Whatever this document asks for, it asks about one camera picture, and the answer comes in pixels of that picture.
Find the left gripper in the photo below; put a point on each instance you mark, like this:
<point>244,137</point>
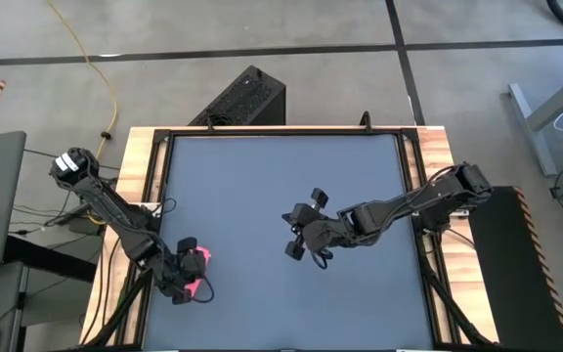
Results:
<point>171,281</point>

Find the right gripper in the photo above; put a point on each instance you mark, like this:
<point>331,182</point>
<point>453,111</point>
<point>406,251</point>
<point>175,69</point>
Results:
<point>325,234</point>

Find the pink fluffy towel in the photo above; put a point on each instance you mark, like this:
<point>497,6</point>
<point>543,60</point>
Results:
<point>204,254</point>

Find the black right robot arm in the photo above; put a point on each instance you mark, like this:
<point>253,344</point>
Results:
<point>423,195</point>

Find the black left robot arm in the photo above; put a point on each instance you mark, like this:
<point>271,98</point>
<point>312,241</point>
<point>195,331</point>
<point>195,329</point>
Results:
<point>110,205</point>

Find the black clamp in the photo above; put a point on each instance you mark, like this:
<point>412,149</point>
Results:
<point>366,122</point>

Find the wooden table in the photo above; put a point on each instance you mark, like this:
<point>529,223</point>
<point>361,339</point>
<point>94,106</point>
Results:
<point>135,161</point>

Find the black computer tower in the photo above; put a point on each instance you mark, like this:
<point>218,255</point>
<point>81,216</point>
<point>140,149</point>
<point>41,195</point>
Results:
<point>245,98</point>

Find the large black orange-edged mat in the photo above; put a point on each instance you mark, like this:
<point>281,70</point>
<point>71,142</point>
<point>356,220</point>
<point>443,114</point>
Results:
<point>506,274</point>

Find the grey desk leg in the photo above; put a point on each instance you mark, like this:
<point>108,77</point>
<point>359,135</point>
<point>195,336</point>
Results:
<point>535,127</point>

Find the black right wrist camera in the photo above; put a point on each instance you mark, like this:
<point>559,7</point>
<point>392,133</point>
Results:
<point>303,215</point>

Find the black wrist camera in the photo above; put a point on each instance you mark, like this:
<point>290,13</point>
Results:
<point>303,215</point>
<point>193,264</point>

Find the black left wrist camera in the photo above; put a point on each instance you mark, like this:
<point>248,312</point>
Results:
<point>193,264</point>

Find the black table frame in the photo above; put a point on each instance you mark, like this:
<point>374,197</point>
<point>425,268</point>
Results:
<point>286,132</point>

